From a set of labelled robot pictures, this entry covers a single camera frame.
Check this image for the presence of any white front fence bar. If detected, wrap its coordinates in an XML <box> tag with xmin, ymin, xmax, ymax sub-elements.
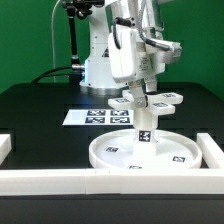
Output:
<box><xmin>0</xmin><ymin>169</ymin><xmax>224</xmax><ymax>196</ymax></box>

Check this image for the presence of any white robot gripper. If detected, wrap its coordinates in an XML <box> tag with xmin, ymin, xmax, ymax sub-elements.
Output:
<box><xmin>108</xmin><ymin>29</ymin><xmax>165</xmax><ymax>108</ymax></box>

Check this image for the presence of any white cross-shaped table base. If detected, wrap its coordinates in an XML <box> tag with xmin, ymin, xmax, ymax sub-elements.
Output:
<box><xmin>108</xmin><ymin>90</ymin><xmax>183</xmax><ymax>116</ymax></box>

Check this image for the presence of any white left fence bar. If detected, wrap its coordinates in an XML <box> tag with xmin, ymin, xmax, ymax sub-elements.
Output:
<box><xmin>0</xmin><ymin>134</ymin><xmax>12</xmax><ymax>165</ymax></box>

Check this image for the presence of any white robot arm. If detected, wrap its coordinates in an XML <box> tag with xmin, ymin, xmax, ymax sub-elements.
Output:
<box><xmin>80</xmin><ymin>0</ymin><xmax>168</xmax><ymax>108</ymax></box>

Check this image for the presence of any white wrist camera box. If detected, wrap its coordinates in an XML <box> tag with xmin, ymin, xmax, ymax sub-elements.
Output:
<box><xmin>146</xmin><ymin>39</ymin><xmax>182</xmax><ymax>64</ymax></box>

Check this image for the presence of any white cable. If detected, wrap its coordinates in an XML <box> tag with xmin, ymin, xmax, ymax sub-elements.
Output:
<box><xmin>50</xmin><ymin>0</ymin><xmax>63</xmax><ymax>84</ymax></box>

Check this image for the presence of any white right fence bar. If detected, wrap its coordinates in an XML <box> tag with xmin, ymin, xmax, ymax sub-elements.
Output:
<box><xmin>196</xmin><ymin>133</ymin><xmax>224</xmax><ymax>169</ymax></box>

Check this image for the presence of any white fence bar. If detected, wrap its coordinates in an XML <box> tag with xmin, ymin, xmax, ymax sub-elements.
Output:
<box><xmin>0</xmin><ymin>169</ymin><xmax>224</xmax><ymax>196</ymax></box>
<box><xmin>196</xmin><ymin>133</ymin><xmax>224</xmax><ymax>169</ymax></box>
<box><xmin>0</xmin><ymin>134</ymin><xmax>12</xmax><ymax>165</ymax></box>

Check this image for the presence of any black cable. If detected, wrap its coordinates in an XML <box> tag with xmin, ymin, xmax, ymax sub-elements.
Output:
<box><xmin>31</xmin><ymin>65</ymin><xmax>75</xmax><ymax>84</ymax></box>

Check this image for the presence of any white marker base plate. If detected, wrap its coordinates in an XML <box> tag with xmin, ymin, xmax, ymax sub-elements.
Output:
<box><xmin>63</xmin><ymin>109</ymin><xmax>133</xmax><ymax>126</ymax></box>

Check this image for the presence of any white round table top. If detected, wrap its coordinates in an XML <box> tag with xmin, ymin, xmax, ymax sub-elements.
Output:
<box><xmin>89</xmin><ymin>129</ymin><xmax>202</xmax><ymax>170</ymax></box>

